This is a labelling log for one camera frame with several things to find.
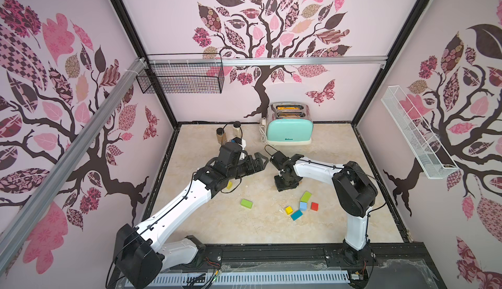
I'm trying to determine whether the teal block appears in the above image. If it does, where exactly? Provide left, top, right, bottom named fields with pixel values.
left=290, top=210, right=303, bottom=221

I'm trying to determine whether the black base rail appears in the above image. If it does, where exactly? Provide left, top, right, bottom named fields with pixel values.
left=117, top=242, right=432, bottom=268

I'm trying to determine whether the white cable duct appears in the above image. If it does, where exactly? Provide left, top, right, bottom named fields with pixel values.
left=147, top=270, right=350, bottom=288

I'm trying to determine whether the light blue cube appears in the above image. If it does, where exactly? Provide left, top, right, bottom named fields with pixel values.
left=299, top=201, right=308, bottom=211

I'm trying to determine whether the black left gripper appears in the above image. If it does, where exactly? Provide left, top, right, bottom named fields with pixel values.
left=225, top=152, right=267, bottom=180

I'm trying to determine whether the aluminium rail back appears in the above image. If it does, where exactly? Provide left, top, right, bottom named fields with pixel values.
left=150, top=56, right=388, bottom=67

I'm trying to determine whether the beige spice jar black lid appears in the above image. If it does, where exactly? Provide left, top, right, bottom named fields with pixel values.
left=232, top=121, right=243, bottom=138

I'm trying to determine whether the mint green toaster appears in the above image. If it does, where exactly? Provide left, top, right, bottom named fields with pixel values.
left=265, top=102, right=314, bottom=146

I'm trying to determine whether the black wire basket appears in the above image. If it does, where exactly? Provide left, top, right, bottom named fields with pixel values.
left=136, top=52, right=225, bottom=94

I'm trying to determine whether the aluminium rail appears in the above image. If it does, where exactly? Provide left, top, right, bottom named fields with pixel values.
left=1, top=58, right=146, bottom=273
left=150, top=56, right=388, bottom=67

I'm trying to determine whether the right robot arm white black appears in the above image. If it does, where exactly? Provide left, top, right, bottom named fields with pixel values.
left=271, top=151, right=378, bottom=260

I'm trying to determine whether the green block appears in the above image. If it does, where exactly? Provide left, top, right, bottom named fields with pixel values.
left=300, top=191, right=312, bottom=203
left=240, top=199, right=254, bottom=209

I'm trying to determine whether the white toaster power cable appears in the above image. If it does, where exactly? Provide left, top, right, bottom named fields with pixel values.
left=258, top=118, right=271, bottom=145

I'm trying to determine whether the brown spice jar black lid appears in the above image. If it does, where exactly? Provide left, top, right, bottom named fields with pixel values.
left=216, top=128, right=227, bottom=145

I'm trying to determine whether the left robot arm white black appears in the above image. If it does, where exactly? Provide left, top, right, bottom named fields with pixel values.
left=112, top=141, right=269, bottom=288

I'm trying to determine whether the white wire shelf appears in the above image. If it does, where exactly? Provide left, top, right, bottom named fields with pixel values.
left=381, top=86, right=460, bottom=180

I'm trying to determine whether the aluminium rail left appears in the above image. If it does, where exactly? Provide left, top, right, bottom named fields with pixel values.
left=1, top=58, right=146, bottom=273

